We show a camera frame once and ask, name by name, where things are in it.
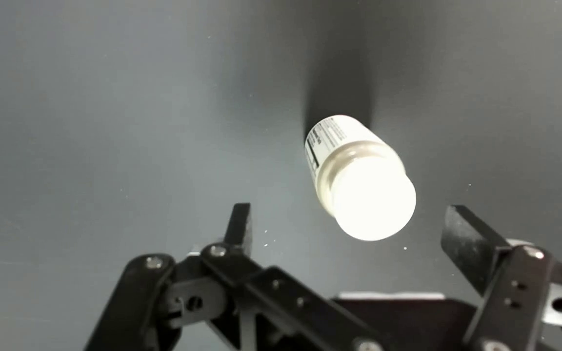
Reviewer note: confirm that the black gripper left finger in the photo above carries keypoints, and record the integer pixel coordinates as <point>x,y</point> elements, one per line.
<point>239,226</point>

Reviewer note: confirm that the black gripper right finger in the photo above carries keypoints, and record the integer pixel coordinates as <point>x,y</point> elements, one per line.
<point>473,243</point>

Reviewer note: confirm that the white-capped pill bottle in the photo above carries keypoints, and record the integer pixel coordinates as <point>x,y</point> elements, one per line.
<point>366,185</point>

